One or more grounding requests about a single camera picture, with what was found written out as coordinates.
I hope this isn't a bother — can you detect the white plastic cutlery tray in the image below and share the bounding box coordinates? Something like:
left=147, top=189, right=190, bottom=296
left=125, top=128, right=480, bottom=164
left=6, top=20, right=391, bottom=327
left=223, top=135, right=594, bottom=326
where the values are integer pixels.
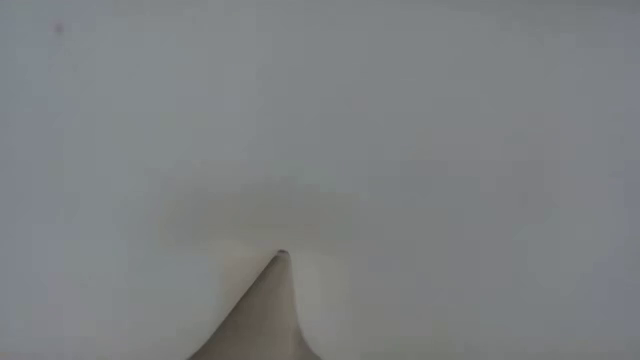
left=0, top=0, right=640, bottom=360

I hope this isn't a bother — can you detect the tan pointed wedge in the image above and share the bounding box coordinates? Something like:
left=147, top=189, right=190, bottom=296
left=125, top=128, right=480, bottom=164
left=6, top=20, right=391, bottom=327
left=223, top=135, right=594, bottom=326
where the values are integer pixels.
left=185, top=248, right=322, bottom=360

